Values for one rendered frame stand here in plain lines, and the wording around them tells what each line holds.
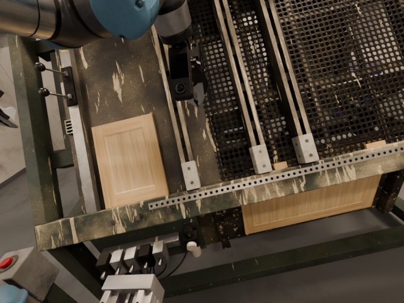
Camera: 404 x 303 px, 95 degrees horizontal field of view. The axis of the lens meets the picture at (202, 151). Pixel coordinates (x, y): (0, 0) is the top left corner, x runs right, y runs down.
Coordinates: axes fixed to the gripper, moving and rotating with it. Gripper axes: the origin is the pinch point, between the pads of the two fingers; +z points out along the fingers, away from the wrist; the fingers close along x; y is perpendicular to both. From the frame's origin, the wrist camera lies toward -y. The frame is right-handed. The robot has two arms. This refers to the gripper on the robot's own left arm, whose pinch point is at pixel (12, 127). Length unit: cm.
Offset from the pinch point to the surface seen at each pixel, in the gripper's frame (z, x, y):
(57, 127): 200, 294, 214
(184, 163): 35, -53, -4
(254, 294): 121, -76, -60
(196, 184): 40, -58, -12
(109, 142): 28.2, -15.9, 9.5
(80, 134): 22.2, -4.0, 11.8
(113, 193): 39.6, -16.7, -13.2
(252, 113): 31, -86, 16
